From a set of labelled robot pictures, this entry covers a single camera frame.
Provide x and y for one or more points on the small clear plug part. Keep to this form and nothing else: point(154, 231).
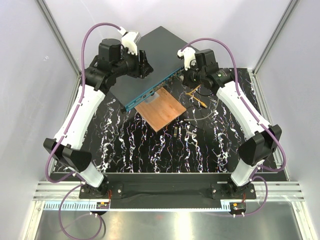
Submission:
point(192, 134)

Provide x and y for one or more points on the small brass metal part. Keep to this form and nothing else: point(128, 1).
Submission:
point(175, 132)

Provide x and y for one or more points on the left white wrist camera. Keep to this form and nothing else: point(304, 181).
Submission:
point(129, 39)

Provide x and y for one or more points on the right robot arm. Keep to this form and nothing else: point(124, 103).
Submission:
point(201, 68)

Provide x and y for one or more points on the wooden board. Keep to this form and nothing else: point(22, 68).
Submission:
point(162, 111)

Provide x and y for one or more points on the teal network switch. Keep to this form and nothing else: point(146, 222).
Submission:
point(161, 47)

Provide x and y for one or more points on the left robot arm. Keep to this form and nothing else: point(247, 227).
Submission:
point(115, 58)

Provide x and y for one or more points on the grey metal bracket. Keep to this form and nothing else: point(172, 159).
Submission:
point(151, 98)

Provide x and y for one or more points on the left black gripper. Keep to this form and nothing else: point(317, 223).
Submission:
point(142, 68)

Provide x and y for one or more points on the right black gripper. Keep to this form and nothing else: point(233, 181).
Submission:
point(186, 81)

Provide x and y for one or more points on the black marble pattern mat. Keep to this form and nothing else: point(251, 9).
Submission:
point(125, 143)

